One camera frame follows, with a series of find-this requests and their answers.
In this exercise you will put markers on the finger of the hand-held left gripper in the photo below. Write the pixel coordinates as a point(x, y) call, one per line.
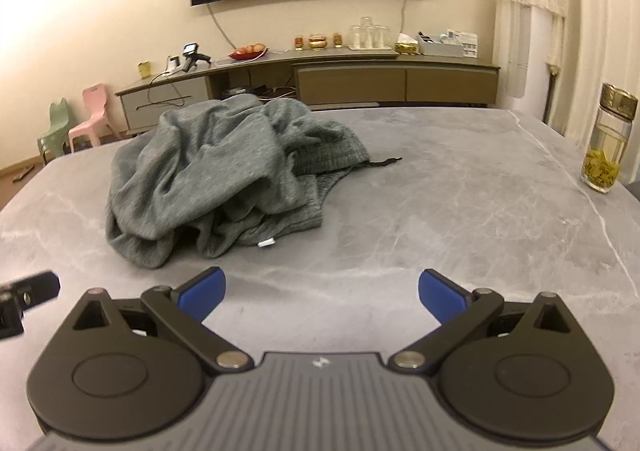
point(10, 322)
point(37, 287)

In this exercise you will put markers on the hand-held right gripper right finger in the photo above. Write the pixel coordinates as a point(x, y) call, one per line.
point(440, 296)

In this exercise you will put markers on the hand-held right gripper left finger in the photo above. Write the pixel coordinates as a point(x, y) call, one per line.
point(202, 293)

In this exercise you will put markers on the grey knit garment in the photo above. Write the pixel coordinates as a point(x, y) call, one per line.
point(200, 171)

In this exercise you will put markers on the small floor scale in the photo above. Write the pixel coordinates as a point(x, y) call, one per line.
point(25, 174)

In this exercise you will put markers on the green plastic chair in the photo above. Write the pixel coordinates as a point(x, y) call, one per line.
point(52, 131)

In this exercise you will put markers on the pink plastic chair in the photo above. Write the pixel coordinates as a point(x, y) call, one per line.
point(95, 106)

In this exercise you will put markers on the glass tea jar gold lid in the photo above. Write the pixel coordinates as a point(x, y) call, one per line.
point(607, 141)

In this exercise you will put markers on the white charging dock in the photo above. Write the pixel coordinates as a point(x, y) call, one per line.
point(173, 65)

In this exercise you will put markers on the yellow cup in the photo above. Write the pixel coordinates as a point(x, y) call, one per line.
point(144, 70)

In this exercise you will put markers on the long grey television cabinet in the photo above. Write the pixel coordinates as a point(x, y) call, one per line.
point(350, 81)

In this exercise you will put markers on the plate of fruit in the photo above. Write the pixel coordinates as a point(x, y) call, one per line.
point(248, 51)

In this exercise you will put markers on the white storage box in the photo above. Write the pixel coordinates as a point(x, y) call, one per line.
point(440, 49)

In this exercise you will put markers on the gold tissue box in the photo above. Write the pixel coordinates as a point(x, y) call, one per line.
point(406, 47)

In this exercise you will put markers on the white printed carton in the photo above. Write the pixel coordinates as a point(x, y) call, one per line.
point(470, 43)

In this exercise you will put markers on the small golden ornament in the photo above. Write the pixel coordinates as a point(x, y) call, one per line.
point(299, 44)
point(338, 41)

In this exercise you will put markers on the glass cups on tray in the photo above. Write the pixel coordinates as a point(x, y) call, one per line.
point(369, 36)

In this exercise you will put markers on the wide golden ornament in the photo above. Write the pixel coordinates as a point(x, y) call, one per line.
point(318, 43)

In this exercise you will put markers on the handheld camera gimbal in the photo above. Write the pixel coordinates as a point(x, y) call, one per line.
point(191, 53)

